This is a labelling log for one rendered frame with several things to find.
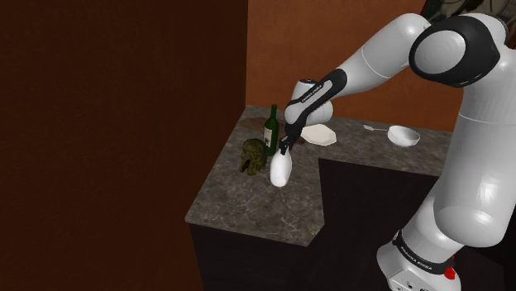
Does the green wine bottle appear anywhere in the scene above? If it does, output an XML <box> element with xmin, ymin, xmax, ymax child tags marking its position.
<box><xmin>263</xmin><ymin>103</ymin><xmax>280</xmax><ymax>157</ymax></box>

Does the dark green skull figure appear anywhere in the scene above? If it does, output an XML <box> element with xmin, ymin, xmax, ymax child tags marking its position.
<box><xmin>238</xmin><ymin>138</ymin><xmax>269</xmax><ymax>177</ymax></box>

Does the white plate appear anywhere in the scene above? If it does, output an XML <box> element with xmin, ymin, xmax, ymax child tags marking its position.
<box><xmin>300</xmin><ymin>123</ymin><xmax>338</xmax><ymax>147</ymax></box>

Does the white vase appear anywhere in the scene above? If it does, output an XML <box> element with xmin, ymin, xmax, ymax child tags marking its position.
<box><xmin>269</xmin><ymin>150</ymin><xmax>293</xmax><ymax>188</ymax></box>

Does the white bowl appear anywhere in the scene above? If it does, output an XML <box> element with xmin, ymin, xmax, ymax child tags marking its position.
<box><xmin>387</xmin><ymin>125</ymin><xmax>421</xmax><ymax>148</ymax></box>

